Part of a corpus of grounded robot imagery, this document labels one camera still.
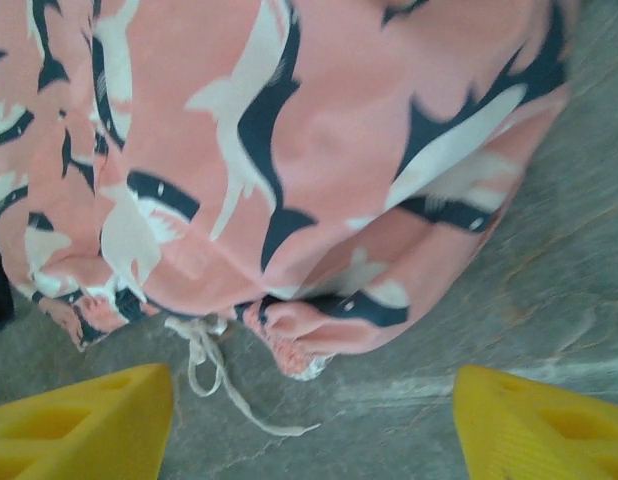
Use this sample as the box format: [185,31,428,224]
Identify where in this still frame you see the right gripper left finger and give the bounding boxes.
[0,363,175,480]

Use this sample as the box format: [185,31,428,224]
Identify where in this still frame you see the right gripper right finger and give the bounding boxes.
[453,364,618,480]

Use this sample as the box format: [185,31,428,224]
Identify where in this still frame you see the pink shark print shorts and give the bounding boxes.
[0,0,578,441]

